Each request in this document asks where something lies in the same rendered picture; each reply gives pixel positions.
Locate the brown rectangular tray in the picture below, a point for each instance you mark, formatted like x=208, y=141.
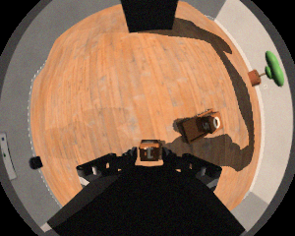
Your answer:
x=192, y=128

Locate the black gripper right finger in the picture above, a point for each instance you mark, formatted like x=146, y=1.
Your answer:
x=207, y=172

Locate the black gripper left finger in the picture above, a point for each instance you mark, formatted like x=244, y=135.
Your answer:
x=96, y=168

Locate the small brown cube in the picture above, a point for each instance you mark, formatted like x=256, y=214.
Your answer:
x=211, y=122
x=149, y=150

